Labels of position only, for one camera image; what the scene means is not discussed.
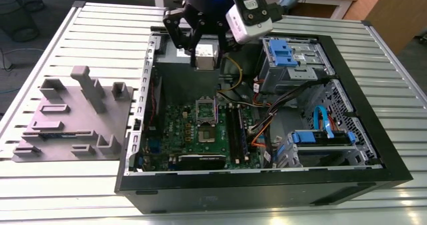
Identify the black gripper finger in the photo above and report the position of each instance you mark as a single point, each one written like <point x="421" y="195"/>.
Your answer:
<point x="176" y="27"/>
<point x="230" y="43"/>

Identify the silver CPU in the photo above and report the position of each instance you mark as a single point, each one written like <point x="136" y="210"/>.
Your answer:
<point x="204" y="57"/>

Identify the metal locking lever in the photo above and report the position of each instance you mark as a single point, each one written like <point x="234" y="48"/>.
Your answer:
<point x="218" y="115"/>

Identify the CPU socket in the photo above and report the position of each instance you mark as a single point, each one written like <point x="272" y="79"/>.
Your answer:
<point x="207" y="135"/>

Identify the blue drive carrier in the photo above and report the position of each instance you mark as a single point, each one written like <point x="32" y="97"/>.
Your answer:
<point x="283" y="46"/>

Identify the grey power supply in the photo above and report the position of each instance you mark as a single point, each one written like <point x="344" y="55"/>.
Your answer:
<point x="180" y="80"/>

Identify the metal drive cage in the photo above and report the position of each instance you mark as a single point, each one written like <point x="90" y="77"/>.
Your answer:
<point x="300" y="75"/>

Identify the black RAM slot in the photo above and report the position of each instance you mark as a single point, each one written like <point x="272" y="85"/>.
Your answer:
<point x="232" y="132"/>

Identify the black RAM stick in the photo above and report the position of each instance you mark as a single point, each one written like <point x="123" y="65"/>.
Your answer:
<point x="242" y="132"/>

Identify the green motherboard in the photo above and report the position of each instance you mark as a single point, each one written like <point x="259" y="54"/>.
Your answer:
<point x="176" y="135"/>

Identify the blue disk carrier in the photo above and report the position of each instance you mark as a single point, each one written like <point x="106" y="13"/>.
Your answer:
<point x="304" y="138"/>

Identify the black mesh bin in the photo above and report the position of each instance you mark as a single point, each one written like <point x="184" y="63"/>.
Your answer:
<point x="20" y="22"/>

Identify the black graphics card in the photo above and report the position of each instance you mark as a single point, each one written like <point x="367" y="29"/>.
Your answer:
<point x="200" y="161"/>

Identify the grey plastic parts rack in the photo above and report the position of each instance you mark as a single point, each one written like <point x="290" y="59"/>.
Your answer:
<point x="83" y="127"/>

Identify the metal disk bay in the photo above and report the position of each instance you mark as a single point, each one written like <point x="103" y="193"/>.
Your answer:
<point x="334" y="148"/>

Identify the brown wooden cabinet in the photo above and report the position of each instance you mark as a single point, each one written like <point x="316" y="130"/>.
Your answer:
<point x="401" y="15"/>

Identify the RAM stick with blue label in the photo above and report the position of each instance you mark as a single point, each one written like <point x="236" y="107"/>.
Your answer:
<point x="58" y="135"/>

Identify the black PC case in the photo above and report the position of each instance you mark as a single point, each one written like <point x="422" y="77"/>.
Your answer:
<point x="234" y="192"/>

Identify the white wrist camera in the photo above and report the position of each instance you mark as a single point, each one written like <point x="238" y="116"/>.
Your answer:
<point x="254" y="27"/>

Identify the pale blue plastic bracket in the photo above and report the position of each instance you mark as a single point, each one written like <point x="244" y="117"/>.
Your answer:
<point x="280" y="155"/>

